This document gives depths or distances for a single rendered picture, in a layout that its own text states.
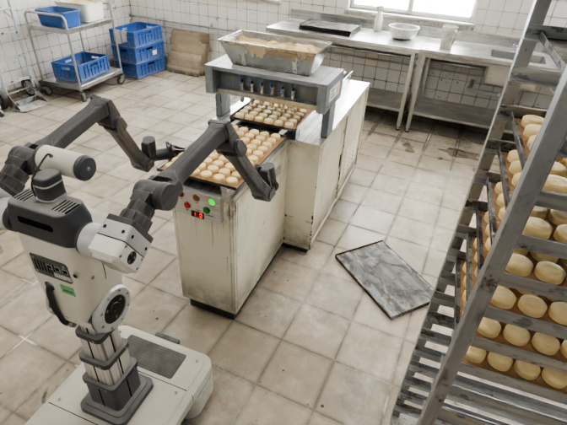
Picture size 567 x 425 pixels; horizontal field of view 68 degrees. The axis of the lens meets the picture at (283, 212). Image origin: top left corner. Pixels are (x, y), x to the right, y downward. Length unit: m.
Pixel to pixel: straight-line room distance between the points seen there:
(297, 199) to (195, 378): 1.22
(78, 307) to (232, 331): 1.16
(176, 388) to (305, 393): 0.63
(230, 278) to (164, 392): 0.63
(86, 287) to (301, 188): 1.54
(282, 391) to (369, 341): 0.57
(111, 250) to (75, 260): 0.19
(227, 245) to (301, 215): 0.74
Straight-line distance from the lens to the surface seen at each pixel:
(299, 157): 2.46
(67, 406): 2.00
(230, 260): 2.10
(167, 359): 2.01
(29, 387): 2.45
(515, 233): 0.80
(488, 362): 1.13
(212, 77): 2.53
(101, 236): 1.15
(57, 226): 1.22
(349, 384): 2.26
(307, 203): 2.59
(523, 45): 1.15
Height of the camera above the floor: 1.85
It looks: 35 degrees down
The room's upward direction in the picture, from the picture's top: 3 degrees clockwise
